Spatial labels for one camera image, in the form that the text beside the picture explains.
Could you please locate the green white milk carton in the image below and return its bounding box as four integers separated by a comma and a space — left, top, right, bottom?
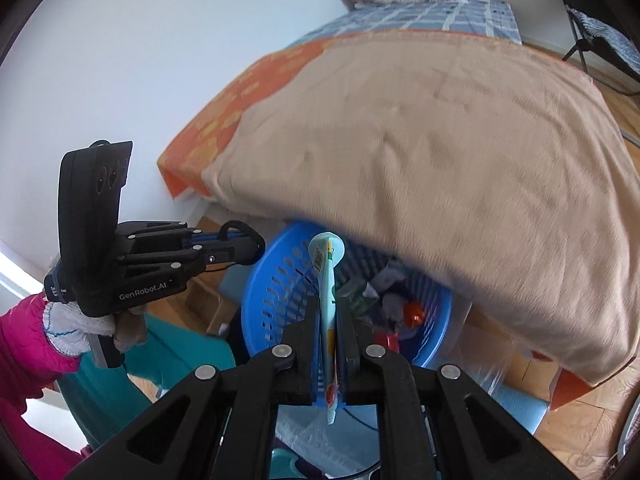
340, 280, 381, 316

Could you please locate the clear plastic bag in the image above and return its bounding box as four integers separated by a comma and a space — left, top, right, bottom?
450, 350, 511, 396

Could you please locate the orange floral bed sheet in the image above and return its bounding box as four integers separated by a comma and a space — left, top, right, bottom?
156, 35, 598, 411

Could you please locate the checked cloth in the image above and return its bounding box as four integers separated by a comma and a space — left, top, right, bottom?
567, 5, 640, 86

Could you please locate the white plastic bag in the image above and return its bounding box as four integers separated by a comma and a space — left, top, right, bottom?
367, 260, 406, 321

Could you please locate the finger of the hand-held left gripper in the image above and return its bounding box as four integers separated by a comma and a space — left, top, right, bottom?
187, 220, 266, 251
192, 241, 266, 273

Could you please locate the person's left hand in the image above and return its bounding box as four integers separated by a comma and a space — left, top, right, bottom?
46, 300, 148, 358

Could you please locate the blue checkered bed sheet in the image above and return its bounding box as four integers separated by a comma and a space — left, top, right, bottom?
292, 0, 523, 53

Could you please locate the beige blanket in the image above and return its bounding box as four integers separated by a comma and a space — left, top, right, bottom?
200, 30, 640, 388

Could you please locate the red cardboard box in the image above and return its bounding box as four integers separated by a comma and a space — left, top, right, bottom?
372, 330, 403, 356

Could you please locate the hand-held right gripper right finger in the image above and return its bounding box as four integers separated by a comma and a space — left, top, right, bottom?
336, 296, 566, 480

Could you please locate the black folding chair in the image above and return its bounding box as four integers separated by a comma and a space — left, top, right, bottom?
542, 0, 640, 96

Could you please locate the person's left forearm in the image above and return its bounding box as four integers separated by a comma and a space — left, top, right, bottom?
0, 292, 83, 461

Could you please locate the blue plastic basket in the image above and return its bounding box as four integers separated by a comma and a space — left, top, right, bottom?
241, 220, 453, 368

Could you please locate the light teal pouch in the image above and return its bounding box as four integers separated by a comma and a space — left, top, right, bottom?
307, 232, 346, 426

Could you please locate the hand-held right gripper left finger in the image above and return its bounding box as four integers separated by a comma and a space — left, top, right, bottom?
65, 296, 323, 480

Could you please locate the teal garment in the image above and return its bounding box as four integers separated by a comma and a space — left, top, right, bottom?
60, 312, 236, 453

